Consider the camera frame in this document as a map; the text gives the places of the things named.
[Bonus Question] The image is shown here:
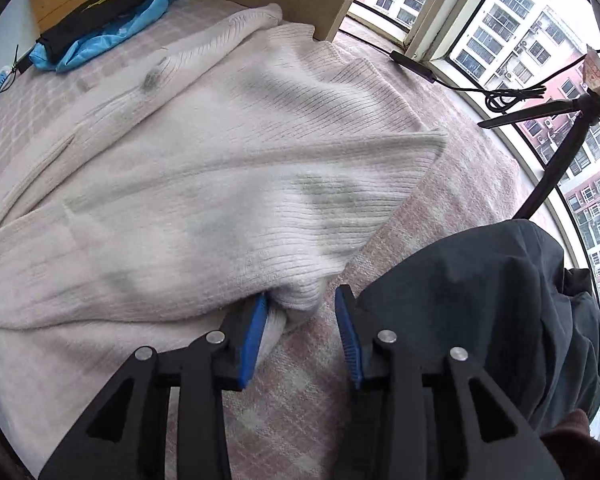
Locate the black ring light cable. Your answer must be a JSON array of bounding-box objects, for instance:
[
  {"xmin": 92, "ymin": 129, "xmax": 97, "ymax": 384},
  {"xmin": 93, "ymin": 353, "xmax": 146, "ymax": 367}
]
[{"xmin": 337, "ymin": 30, "xmax": 600, "ymax": 115}]

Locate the pink plaid bed sheet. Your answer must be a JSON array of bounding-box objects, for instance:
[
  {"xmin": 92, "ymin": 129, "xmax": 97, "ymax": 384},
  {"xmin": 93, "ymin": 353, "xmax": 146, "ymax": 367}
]
[{"xmin": 0, "ymin": 0, "xmax": 566, "ymax": 480}]

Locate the white window frame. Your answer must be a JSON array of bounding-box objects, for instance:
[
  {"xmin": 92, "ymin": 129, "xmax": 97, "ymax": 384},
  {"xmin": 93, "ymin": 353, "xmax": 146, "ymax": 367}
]
[{"xmin": 337, "ymin": 0, "xmax": 600, "ymax": 271}]

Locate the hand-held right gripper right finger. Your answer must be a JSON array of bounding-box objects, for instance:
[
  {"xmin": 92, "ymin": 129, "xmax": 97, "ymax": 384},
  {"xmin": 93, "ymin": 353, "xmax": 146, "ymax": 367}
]
[{"xmin": 334, "ymin": 284, "xmax": 563, "ymax": 480}]

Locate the black power cable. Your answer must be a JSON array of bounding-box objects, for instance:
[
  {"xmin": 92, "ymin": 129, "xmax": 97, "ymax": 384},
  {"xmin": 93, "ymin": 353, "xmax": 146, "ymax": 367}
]
[{"xmin": 0, "ymin": 44, "xmax": 36, "ymax": 111}]

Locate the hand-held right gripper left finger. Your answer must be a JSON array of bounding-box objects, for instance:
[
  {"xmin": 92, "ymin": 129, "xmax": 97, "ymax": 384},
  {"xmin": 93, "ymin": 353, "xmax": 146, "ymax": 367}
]
[{"xmin": 39, "ymin": 294, "xmax": 270, "ymax": 480}]

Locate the cream ribbed knit sweater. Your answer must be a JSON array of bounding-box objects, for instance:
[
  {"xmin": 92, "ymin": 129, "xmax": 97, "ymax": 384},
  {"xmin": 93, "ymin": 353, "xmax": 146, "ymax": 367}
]
[{"xmin": 0, "ymin": 4, "xmax": 449, "ymax": 461}]

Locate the black tripod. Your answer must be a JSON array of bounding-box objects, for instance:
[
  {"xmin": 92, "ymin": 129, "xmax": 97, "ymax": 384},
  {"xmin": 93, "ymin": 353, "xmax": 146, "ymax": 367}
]
[{"xmin": 477, "ymin": 45, "xmax": 600, "ymax": 222}]

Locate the brown garment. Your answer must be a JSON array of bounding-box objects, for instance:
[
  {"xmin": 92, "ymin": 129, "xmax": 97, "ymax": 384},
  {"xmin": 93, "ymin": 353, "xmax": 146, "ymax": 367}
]
[{"xmin": 539, "ymin": 409, "xmax": 600, "ymax": 480}]

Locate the blue striped shirt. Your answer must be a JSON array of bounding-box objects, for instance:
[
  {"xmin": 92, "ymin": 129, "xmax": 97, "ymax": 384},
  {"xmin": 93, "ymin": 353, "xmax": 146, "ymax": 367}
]
[{"xmin": 30, "ymin": 0, "xmax": 194, "ymax": 74}]

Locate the dark grey jacket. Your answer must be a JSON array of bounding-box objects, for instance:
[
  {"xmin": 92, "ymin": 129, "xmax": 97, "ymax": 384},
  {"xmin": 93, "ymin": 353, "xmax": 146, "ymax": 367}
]
[{"xmin": 352, "ymin": 219, "xmax": 600, "ymax": 432}]

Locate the black garment with yellow stripes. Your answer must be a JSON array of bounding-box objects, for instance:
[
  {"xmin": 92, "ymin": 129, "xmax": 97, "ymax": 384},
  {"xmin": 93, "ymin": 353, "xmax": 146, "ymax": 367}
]
[{"xmin": 36, "ymin": 0, "xmax": 186, "ymax": 64}]

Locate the black inline cable controller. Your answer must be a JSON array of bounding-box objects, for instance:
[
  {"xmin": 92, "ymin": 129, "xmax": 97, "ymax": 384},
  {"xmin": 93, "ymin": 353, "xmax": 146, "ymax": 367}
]
[{"xmin": 390, "ymin": 50, "xmax": 437, "ymax": 85}]

